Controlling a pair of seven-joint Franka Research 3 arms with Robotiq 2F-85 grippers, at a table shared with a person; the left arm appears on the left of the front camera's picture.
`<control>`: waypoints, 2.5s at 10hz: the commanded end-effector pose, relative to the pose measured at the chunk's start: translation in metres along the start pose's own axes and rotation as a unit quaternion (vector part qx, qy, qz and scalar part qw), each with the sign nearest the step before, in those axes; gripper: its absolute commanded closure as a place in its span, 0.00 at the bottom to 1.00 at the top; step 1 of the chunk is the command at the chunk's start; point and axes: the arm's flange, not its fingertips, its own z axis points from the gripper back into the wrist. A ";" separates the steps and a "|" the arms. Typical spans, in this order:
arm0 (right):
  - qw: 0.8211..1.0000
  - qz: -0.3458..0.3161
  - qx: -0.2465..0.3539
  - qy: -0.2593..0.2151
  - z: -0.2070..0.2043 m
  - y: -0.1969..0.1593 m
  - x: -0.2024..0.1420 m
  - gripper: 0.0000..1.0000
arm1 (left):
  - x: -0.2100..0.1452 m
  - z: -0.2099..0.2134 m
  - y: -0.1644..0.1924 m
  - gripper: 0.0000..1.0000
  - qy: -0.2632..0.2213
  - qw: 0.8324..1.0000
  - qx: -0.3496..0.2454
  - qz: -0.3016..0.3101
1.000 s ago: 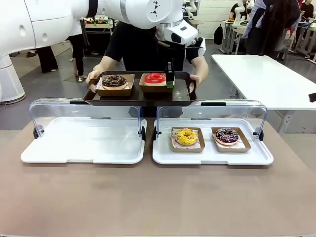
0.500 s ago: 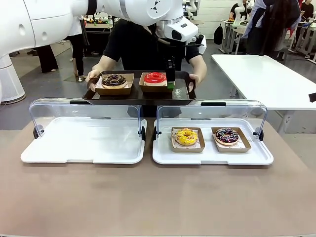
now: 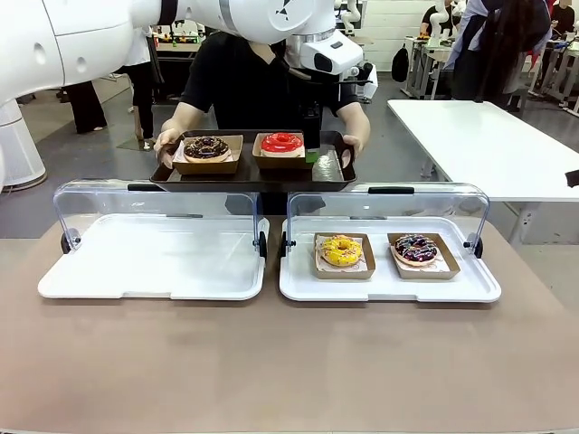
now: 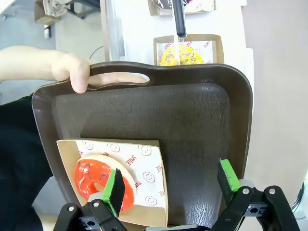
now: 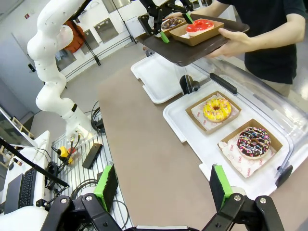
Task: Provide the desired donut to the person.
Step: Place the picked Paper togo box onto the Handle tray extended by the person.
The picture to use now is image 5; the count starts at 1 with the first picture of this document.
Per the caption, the yellow sprinkle donut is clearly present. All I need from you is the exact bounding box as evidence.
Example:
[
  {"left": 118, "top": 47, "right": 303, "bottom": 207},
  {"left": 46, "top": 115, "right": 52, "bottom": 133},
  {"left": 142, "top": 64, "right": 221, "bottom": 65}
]
[{"left": 203, "top": 98, "right": 232, "bottom": 123}]

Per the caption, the white display tray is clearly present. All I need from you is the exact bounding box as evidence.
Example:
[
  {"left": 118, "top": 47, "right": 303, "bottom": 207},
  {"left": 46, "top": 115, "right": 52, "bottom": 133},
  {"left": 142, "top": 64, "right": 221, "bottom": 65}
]
[
  {"left": 163, "top": 79, "right": 293, "bottom": 201},
  {"left": 130, "top": 54, "right": 210, "bottom": 104}
]

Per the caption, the dark chocolate sprinkle donut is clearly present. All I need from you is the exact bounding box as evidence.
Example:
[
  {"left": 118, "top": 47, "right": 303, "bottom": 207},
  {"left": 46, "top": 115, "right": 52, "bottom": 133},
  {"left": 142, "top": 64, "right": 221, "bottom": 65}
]
[{"left": 237, "top": 127, "right": 271, "bottom": 160}]

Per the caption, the person's left forearm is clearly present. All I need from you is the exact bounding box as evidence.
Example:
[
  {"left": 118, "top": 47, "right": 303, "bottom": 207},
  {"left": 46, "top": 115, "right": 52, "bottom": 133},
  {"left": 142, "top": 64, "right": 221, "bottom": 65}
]
[{"left": 249, "top": 13, "right": 307, "bottom": 52}]

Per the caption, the person's left hand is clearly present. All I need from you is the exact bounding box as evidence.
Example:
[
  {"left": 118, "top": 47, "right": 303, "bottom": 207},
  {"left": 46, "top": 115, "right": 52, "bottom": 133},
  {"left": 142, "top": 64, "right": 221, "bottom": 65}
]
[{"left": 205, "top": 28, "right": 254, "bottom": 58}]

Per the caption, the brown cardboard donut box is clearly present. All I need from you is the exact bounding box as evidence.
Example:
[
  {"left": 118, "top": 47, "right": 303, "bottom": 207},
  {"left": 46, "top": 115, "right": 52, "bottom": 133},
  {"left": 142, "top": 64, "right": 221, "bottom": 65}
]
[
  {"left": 185, "top": 90, "right": 242, "bottom": 134},
  {"left": 169, "top": 18, "right": 225, "bottom": 47},
  {"left": 218, "top": 118, "right": 283, "bottom": 179},
  {"left": 154, "top": 16, "right": 189, "bottom": 39}
]

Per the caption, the chocolate nut donut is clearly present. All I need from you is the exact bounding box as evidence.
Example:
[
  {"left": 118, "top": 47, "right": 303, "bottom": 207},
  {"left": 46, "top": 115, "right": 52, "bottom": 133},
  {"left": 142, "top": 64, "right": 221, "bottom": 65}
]
[{"left": 160, "top": 17, "right": 187, "bottom": 31}]

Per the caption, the dark brown serving tray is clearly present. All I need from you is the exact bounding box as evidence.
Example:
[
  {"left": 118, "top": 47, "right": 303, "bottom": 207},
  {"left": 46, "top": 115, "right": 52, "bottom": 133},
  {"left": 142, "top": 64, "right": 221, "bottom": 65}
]
[{"left": 134, "top": 13, "right": 250, "bottom": 67}]

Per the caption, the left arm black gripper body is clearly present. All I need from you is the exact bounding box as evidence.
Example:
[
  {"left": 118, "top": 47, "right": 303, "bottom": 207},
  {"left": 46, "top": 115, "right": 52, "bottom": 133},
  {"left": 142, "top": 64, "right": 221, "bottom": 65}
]
[{"left": 140, "top": 0, "right": 169, "bottom": 18}]

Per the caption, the flat black rectangular box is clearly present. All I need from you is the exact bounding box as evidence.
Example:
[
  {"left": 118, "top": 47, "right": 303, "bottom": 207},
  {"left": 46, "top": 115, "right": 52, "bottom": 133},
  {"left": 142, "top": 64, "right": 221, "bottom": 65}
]
[{"left": 82, "top": 143, "right": 104, "bottom": 170}]

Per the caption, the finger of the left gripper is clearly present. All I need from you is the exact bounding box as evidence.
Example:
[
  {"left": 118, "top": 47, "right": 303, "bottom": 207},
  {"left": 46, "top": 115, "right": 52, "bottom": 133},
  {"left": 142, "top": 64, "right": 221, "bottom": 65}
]
[
  {"left": 168, "top": 4, "right": 193, "bottom": 25},
  {"left": 137, "top": 14, "right": 170, "bottom": 45}
]

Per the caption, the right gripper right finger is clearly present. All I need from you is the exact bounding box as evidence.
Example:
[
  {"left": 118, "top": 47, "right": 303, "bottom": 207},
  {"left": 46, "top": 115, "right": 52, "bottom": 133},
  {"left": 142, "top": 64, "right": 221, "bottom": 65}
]
[{"left": 203, "top": 164, "right": 286, "bottom": 231}]

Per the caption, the red glazed donut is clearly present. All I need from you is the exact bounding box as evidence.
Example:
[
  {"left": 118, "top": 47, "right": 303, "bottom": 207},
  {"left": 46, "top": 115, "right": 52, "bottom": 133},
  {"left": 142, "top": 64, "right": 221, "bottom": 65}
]
[{"left": 185, "top": 19, "right": 215, "bottom": 37}]

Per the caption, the coiled black cable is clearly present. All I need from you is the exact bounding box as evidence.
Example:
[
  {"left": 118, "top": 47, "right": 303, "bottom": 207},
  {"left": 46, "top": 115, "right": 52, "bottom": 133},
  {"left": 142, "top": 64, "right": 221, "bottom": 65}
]
[{"left": 90, "top": 100, "right": 106, "bottom": 133}]

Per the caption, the black pole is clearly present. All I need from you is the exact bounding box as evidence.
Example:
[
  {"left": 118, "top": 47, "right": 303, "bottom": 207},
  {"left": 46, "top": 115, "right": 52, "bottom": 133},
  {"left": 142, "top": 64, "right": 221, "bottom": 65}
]
[{"left": 0, "top": 138, "right": 70, "bottom": 189}]

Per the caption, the orange bag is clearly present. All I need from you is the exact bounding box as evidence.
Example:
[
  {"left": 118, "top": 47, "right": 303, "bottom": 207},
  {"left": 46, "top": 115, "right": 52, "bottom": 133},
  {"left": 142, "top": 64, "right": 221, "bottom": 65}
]
[{"left": 63, "top": 20, "right": 85, "bottom": 54}]

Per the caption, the person in black shirt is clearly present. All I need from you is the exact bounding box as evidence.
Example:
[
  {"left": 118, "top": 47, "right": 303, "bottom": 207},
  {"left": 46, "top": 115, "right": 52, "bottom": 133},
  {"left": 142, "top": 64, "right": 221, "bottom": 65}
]
[{"left": 216, "top": 0, "right": 308, "bottom": 97}]

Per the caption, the yellow emergency stop button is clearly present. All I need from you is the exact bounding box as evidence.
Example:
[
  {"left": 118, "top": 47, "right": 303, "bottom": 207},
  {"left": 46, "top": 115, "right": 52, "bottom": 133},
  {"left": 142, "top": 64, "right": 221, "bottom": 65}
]
[{"left": 58, "top": 145, "right": 77, "bottom": 165}]

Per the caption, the black tripod stand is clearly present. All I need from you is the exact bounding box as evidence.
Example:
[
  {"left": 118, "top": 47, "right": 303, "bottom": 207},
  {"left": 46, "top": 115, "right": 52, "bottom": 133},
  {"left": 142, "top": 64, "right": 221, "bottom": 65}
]
[{"left": 71, "top": 0, "right": 102, "bottom": 66}]

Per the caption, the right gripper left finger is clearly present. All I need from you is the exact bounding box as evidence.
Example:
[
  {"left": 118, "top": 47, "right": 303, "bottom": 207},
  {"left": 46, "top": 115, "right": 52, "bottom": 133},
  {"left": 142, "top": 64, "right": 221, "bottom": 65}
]
[{"left": 40, "top": 163, "right": 132, "bottom": 231}]

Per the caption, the grey laptop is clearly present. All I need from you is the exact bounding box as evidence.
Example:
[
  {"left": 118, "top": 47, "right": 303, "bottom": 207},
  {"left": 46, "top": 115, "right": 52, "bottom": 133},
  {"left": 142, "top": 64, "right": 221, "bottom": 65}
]
[{"left": 3, "top": 173, "right": 25, "bottom": 215}]

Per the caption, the black computer keyboard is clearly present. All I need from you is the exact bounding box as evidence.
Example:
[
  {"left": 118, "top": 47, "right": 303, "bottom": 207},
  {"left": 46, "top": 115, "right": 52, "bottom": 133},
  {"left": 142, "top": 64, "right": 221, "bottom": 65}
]
[{"left": 18, "top": 167, "right": 37, "bottom": 209}]

